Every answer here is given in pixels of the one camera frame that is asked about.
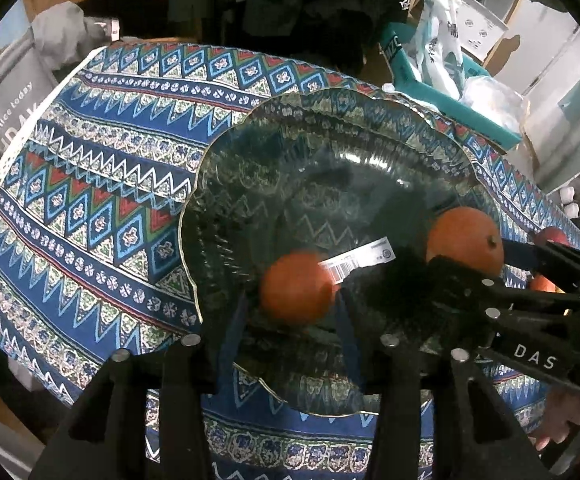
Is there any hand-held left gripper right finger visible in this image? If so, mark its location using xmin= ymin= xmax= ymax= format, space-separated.
xmin=334 ymin=299 xmax=550 ymax=480

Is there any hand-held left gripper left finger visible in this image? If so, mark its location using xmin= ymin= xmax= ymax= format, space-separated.
xmin=27 ymin=287 xmax=251 ymax=480

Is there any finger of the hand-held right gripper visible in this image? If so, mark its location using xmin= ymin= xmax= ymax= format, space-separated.
xmin=499 ymin=239 xmax=580 ymax=282
xmin=395 ymin=254 xmax=580 ymax=349

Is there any red apple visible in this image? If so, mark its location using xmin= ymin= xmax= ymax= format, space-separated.
xmin=535 ymin=226 xmax=572 ymax=249

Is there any orange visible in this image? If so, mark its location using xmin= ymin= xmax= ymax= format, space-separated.
xmin=261 ymin=252 xmax=338 ymax=327
xmin=529 ymin=274 xmax=559 ymax=295
xmin=426 ymin=206 xmax=505 ymax=278

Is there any scalloped glass plate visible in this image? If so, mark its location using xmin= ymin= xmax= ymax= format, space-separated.
xmin=177 ymin=89 xmax=503 ymax=418

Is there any person's right hand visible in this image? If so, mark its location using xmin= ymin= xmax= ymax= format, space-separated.
xmin=531 ymin=389 xmax=580 ymax=452

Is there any clear plastic bag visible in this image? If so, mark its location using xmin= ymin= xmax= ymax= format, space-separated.
xmin=460 ymin=75 xmax=530 ymax=137

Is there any white door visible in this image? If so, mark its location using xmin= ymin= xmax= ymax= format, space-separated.
xmin=490 ymin=0 xmax=580 ymax=126

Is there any blue patterned tablecloth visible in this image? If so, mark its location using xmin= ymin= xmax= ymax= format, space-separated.
xmin=0 ymin=40 xmax=580 ymax=480

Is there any teal cardboard box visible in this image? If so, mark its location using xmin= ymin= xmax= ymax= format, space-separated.
xmin=377 ymin=22 xmax=521 ymax=153

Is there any white printed bag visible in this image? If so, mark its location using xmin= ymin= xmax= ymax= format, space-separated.
xmin=404 ymin=0 xmax=472 ymax=101

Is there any white plastic basket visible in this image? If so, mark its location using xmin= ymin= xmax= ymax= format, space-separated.
xmin=457 ymin=0 xmax=536 ymax=63

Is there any grey printed bag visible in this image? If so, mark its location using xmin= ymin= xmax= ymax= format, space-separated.
xmin=0 ymin=25 xmax=62 ymax=161

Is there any dark hanging clothing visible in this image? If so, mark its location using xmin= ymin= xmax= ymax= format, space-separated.
xmin=165 ymin=0 xmax=423 ymax=78

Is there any grey cloth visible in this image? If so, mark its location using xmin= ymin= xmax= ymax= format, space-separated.
xmin=34 ymin=2 xmax=121 ymax=77

